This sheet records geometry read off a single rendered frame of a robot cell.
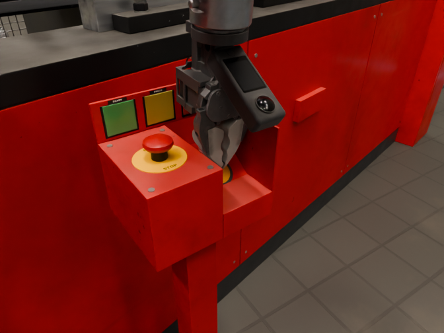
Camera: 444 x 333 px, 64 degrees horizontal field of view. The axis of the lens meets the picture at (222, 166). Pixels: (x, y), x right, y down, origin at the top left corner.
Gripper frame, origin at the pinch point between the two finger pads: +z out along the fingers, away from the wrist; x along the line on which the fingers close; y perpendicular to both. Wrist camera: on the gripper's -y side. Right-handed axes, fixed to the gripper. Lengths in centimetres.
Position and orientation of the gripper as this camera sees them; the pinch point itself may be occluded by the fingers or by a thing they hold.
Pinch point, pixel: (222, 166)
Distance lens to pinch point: 54.1
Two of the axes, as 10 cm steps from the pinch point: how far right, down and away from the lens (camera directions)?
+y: -5.8, -5.1, 6.3
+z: -0.5, 8.0, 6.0
